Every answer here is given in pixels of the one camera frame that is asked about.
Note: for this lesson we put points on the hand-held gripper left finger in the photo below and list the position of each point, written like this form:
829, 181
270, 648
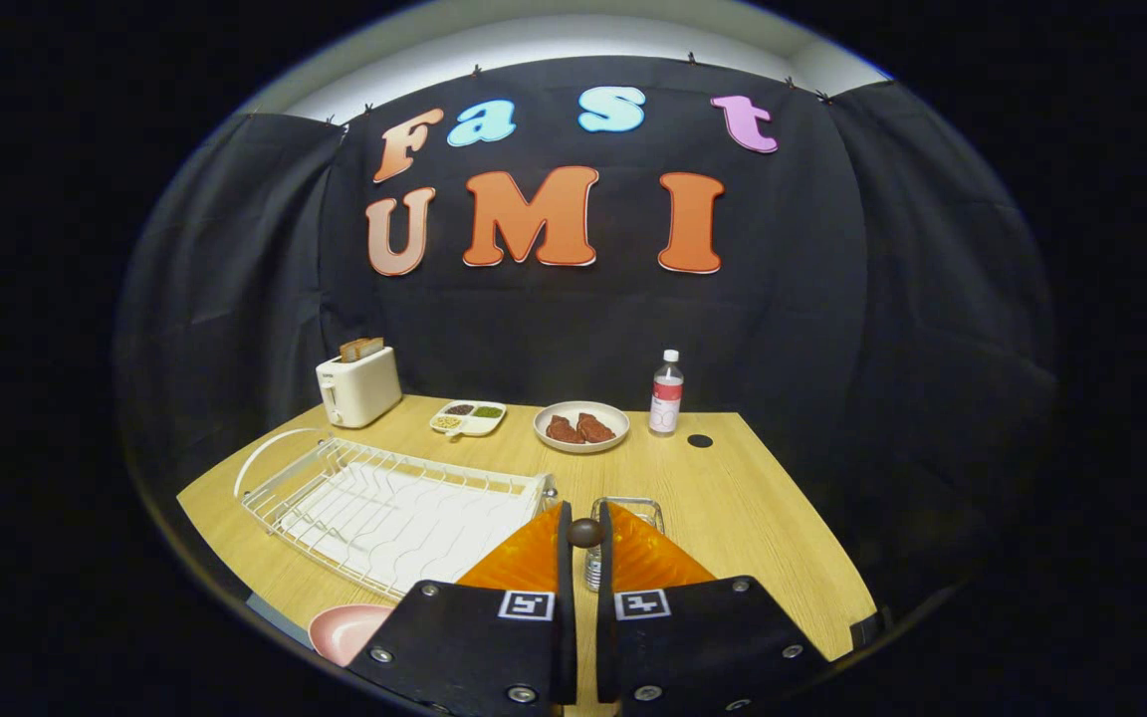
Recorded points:
566, 617

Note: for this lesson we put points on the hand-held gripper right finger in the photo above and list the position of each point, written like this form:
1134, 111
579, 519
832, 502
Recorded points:
605, 617

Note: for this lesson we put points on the pink plate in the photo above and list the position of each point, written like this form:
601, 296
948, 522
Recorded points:
344, 632

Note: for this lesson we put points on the beige plate with meat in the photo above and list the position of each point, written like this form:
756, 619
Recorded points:
554, 410

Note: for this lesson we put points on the white divided dish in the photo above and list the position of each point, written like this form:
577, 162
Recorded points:
468, 425

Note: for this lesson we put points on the red meat slice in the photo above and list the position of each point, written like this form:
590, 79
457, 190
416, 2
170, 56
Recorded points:
565, 430
596, 428

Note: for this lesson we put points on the red label plastic bottle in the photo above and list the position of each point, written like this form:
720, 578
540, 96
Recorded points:
666, 398

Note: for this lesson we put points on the black backdrop cloth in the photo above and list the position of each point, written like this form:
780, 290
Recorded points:
554, 319

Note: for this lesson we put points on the white toaster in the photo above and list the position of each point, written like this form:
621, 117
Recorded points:
362, 388

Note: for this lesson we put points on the toast slices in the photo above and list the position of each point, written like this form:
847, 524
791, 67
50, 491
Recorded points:
362, 349

